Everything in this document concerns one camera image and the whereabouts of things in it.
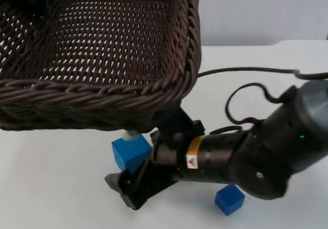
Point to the small blue cube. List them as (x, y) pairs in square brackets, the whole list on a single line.
[(229, 199)]

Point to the large blue cube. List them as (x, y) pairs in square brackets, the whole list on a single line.
[(130, 154)]

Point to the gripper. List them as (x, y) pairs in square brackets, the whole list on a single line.
[(156, 177)]

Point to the dark brown wicker basket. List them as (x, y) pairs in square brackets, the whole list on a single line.
[(107, 60)]

